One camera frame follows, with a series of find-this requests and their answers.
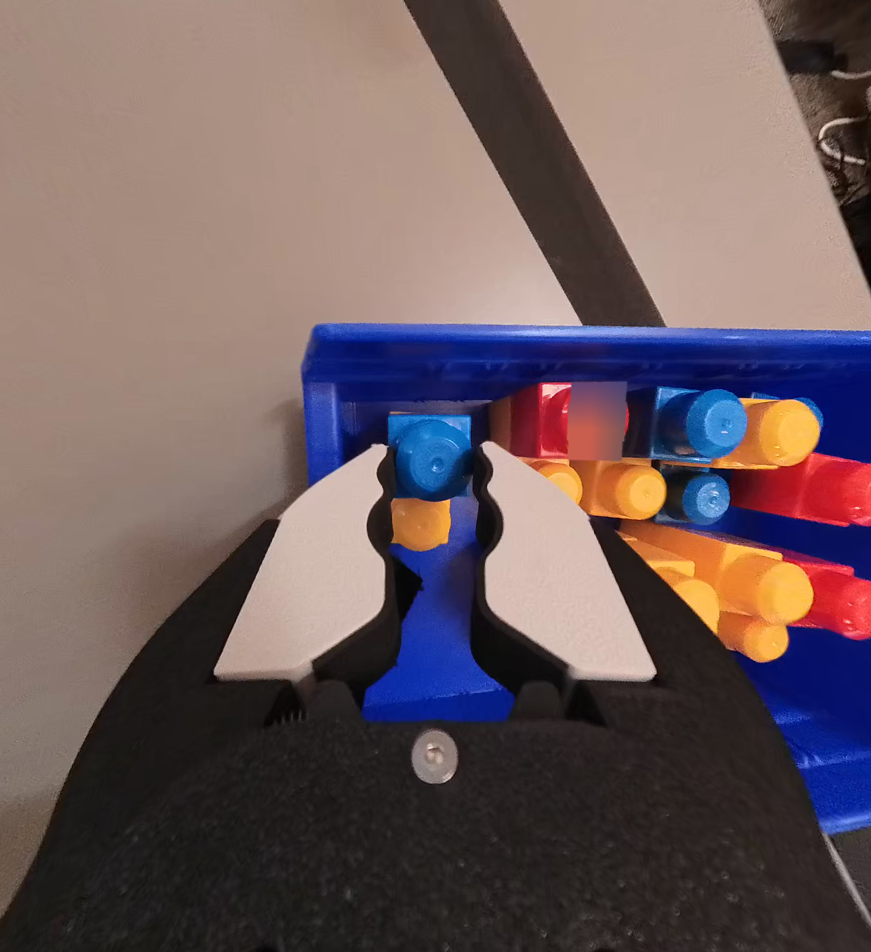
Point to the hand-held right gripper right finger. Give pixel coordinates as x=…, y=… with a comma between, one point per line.
x=562, y=587

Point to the yellow two-stud toy block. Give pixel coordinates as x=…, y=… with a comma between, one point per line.
x=420, y=524

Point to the pile of assembled block steps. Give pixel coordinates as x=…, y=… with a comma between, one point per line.
x=621, y=491

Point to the blue one-stud toy block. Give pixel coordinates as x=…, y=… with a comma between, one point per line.
x=431, y=457

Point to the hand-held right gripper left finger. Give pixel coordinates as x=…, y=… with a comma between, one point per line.
x=301, y=587

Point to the blue plastic bin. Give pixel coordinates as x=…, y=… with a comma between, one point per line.
x=480, y=357

